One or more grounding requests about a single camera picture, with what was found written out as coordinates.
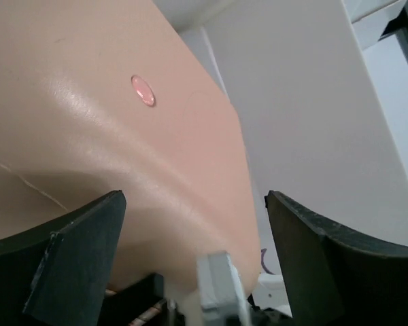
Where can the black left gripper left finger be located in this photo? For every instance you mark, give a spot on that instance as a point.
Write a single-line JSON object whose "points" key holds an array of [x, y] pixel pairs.
{"points": [[56, 273]]}

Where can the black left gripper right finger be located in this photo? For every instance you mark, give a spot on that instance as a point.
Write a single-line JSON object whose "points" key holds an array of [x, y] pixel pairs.
{"points": [[335, 275]]}

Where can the pink hard-shell suitcase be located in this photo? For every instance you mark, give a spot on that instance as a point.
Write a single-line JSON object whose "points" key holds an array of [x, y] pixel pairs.
{"points": [[102, 96]]}

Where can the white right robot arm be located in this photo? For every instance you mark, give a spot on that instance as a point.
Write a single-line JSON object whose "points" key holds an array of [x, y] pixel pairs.
{"points": [[221, 300]]}

